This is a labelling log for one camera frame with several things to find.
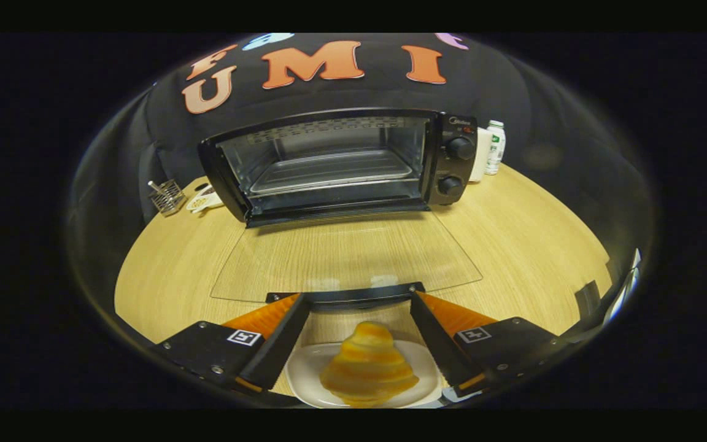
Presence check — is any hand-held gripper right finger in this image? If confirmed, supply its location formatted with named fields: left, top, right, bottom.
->
left=410, top=290, right=569, bottom=397

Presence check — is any white pop-up toaster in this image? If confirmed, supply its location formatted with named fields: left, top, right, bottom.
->
left=469, top=127, right=493, bottom=183

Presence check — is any white plate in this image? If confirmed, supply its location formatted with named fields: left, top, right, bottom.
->
left=286, top=339, right=443, bottom=409

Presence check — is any metal baking tray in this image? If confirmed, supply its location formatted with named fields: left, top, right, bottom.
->
left=249, top=149, right=414, bottom=196

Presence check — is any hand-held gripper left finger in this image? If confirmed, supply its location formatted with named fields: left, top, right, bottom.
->
left=151, top=293, right=312, bottom=397

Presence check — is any white divided snack dish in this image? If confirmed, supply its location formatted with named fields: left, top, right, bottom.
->
left=186, top=184, right=225, bottom=214

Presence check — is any white bottle green label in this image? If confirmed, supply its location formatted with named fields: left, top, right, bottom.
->
left=485, top=120, right=506, bottom=176

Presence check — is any golden croissant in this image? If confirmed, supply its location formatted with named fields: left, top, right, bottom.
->
left=320, top=321, right=420, bottom=408

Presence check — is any black toaster oven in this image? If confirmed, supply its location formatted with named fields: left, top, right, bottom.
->
left=198, top=109, right=483, bottom=311

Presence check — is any wire mesh basket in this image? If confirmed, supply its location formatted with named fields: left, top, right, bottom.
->
left=148, top=179, right=187, bottom=217

